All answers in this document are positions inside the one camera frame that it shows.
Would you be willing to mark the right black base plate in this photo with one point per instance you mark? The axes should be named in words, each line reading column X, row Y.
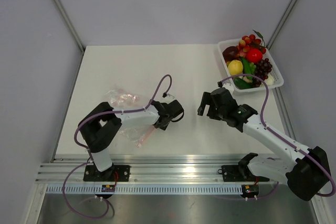
column 232, row 173

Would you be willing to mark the purple grape bunch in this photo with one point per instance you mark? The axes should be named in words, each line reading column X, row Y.
column 263, row 68

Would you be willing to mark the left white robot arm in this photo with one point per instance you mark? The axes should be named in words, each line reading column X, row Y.
column 99, row 128

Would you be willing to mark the clear zip top bag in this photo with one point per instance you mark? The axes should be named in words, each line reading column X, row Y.
column 120, row 98

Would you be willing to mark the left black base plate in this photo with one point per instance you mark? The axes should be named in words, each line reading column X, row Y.
column 123, row 172

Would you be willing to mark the dark red apple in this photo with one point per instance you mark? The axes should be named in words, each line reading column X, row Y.
column 230, row 53

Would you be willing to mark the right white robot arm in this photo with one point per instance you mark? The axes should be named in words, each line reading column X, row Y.
column 305, row 170

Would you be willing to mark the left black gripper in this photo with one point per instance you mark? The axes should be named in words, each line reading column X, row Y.
column 162, row 128

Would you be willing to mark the yellow lemon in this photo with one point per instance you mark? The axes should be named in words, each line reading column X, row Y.
column 235, row 67

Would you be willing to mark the right small circuit board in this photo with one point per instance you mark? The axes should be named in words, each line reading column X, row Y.
column 250, row 190

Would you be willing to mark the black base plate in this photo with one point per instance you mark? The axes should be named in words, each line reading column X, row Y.
column 232, row 173
column 123, row 172

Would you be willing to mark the white garlic bulb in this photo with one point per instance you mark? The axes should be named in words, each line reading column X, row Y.
column 247, row 79

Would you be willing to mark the small circuit board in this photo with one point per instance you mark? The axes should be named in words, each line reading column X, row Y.
column 250, row 190
column 108, row 188

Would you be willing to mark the green cucumber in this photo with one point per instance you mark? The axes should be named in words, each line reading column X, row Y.
column 242, row 84

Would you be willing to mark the right aluminium frame post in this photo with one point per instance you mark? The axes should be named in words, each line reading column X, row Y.
column 285, row 16

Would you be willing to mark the strawberry bunch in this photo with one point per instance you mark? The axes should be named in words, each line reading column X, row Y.
column 252, row 42

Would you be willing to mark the white plastic basket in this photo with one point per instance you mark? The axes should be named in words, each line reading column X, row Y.
column 275, row 73

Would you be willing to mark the green pepper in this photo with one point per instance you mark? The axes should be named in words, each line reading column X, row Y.
column 246, row 66

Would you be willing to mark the left aluminium frame post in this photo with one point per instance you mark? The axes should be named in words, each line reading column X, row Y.
column 68, row 23

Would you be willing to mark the aluminium mounting rail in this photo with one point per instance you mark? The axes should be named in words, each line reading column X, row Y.
column 150, row 169

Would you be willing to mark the left small circuit board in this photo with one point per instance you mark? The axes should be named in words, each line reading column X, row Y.
column 108, row 188

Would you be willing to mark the aluminium frame post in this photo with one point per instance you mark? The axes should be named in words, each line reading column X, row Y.
column 285, row 16
column 68, row 23

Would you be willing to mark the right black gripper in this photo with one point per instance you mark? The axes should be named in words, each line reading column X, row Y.
column 207, row 98

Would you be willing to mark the white slotted cable duct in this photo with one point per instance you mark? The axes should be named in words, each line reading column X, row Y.
column 128, row 189

